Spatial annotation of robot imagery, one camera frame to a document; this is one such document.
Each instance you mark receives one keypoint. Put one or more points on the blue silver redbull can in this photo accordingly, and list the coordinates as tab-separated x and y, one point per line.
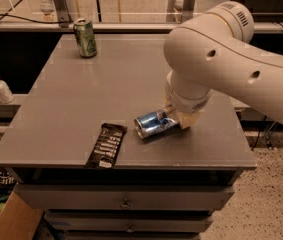
154	123

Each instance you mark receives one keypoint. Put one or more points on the black rxbar chocolate bar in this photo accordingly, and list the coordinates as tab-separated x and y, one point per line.
106	149

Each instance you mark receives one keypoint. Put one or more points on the cardboard box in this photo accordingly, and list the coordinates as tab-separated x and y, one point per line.
18	221

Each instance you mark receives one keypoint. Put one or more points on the top grey drawer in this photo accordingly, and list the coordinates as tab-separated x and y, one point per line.
79	197

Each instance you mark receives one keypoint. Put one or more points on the grey drawer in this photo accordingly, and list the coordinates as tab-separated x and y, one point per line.
79	197
129	222

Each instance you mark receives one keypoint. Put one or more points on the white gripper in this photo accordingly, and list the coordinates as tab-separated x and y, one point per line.
190	104

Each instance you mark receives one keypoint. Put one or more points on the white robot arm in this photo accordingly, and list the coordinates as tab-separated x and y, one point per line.
213	52

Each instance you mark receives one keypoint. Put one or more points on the green soda can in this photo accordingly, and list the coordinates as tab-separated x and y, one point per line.
84	34

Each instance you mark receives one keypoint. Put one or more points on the grey drawer cabinet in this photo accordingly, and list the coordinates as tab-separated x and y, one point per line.
54	131

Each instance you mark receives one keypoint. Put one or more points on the white pump lotion bottle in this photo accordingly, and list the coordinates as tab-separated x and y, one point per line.
6	96

